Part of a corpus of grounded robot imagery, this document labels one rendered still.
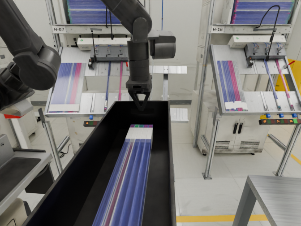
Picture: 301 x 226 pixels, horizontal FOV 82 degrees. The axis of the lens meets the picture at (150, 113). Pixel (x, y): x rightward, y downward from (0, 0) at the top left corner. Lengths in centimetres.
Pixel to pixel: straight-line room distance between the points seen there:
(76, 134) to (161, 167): 165
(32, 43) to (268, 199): 83
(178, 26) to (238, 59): 164
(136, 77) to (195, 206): 138
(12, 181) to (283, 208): 77
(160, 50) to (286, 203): 65
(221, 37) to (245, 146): 121
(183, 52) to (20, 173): 310
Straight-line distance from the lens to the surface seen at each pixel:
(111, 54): 171
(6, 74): 57
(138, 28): 44
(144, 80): 49
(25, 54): 49
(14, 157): 55
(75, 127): 198
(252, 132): 220
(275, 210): 76
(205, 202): 174
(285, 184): 87
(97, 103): 152
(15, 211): 66
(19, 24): 49
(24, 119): 278
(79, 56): 186
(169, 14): 328
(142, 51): 48
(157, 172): 42
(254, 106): 171
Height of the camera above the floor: 132
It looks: 25 degrees down
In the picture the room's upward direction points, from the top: straight up
